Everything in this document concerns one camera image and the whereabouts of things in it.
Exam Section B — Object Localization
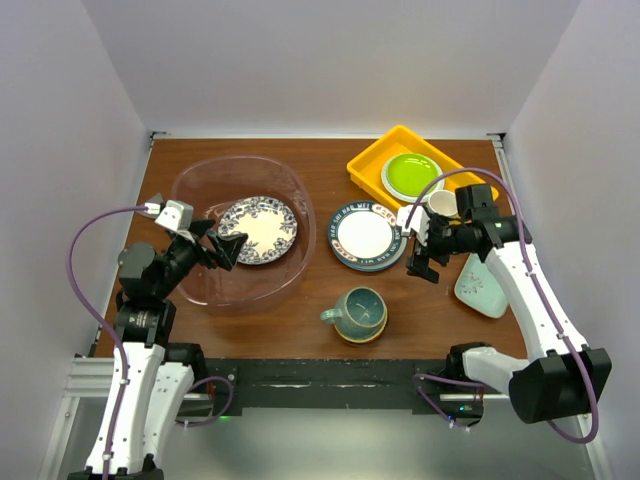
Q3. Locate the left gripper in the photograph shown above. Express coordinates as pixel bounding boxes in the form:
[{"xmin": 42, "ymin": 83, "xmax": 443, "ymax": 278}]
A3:
[{"xmin": 154, "ymin": 219, "xmax": 246, "ymax": 297}]

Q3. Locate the blue floral plate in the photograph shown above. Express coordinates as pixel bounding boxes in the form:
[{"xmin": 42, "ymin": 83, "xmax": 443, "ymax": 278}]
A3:
[{"xmin": 218, "ymin": 196, "xmax": 298, "ymax": 266}]

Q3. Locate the green rimmed lettered plate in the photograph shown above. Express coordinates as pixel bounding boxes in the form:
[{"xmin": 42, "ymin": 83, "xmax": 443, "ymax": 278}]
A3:
[{"xmin": 328, "ymin": 200, "xmax": 408, "ymax": 259}]

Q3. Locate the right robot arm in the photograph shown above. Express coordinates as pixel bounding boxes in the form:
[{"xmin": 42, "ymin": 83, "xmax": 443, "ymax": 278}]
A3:
[{"xmin": 396, "ymin": 184, "xmax": 612, "ymax": 424}]

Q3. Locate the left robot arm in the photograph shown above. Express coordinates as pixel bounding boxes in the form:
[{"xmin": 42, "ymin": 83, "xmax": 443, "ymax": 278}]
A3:
[{"xmin": 71, "ymin": 220, "xmax": 248, "ymax": 479}]

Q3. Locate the clear plastic bin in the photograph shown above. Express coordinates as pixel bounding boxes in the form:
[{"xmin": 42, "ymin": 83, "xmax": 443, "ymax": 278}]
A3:
[{"xmin": 171, "ymin": 155, "xmax": 316, "ymax": 313}]

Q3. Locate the watermelon pattern plate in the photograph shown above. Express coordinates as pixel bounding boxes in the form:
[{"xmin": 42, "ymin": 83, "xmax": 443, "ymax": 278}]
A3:
[{"xmin": 335, "ymin": 251, "xmax": 404, "ymax": 273}]

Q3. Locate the pale green rectangular dish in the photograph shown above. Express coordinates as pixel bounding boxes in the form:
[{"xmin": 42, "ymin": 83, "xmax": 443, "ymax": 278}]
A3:
[{"xmin": 454, "ymin": 254, "xmax": 509, "ymax": 319}]

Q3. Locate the light blue mug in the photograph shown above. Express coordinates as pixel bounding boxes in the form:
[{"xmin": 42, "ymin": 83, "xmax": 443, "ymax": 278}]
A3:
[{"xmin": 426, "ymin": 190, "xmax": 458, "ymax": 219}]

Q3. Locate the grey triangular marker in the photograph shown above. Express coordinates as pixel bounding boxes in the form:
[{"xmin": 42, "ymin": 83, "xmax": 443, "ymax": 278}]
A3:
[{"xmin": 141, "ymin": 193, "xmax": 166, "ymax": 219}]

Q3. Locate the teal glazed mug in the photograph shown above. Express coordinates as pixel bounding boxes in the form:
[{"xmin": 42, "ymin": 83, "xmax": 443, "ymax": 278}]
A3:
[{"xmin": 320, "ymin": 287, "xmax": 388, "ymax": 336}]

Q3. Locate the yellow rimmed dark bowl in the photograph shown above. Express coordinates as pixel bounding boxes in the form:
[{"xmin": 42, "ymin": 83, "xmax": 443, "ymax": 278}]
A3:
[{"xmin": 334, "ymin": 319, "xmax": 388, "ymax": 346}]

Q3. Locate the lime green plate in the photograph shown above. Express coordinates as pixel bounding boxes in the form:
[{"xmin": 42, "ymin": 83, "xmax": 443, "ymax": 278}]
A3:
[{"xmin": 385, "ymin": 153, "xmax": 443, "ymax": 198}]

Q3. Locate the yellow plastic tray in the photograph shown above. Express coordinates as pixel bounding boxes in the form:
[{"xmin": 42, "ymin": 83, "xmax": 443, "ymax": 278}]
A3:
[{"xmin": 346, "ymin": 125, "xmax": 501, "ymax": 212}]

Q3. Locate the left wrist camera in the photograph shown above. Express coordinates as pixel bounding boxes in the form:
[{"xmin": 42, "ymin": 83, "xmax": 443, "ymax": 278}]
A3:
[{"xmin": 152, "ymin": 200, "xmax": 194, "ymax": 233}]

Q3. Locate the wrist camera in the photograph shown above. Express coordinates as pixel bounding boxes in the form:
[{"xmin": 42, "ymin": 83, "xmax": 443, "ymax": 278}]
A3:
[
  {"xmin": 396, "ymin": 205, "xmax": 430, "ymax": 244},
  {"xmin": 152, "ymin": 200, "xmax": 194, "ymax": 233}
]

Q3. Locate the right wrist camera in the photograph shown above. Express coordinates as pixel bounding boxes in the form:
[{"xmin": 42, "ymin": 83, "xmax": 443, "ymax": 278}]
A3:
[{"xmin": 396, "ymin": 205, "xmax": 430, "ymax": 244}]

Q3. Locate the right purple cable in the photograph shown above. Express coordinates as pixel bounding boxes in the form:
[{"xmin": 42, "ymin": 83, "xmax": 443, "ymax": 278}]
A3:
[{"xmin": 404, "ymin": 167, "xmax": 600, "ymax": 445}]

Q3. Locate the purple cable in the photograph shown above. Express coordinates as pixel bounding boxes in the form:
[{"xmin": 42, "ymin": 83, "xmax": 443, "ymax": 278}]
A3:
[
  {"xmin": 404, "ymin": 167, "xmax": 600, "ymax": 445},
  {"xmin": 67, "ymin": 204, "xmax": 151, "ymax": 480}
]

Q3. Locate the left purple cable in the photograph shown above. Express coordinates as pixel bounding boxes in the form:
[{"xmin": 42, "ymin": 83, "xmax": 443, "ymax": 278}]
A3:
[{"xmin": 67, "ymin": 204, "xmax": 151, "ymax": 480}]

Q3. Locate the aluminium frame rail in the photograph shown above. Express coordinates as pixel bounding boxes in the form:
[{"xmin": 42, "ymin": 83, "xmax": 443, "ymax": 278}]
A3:
[{"xmin": 37, "ymin": 358, "xmax": 113, "ymax": 479}]

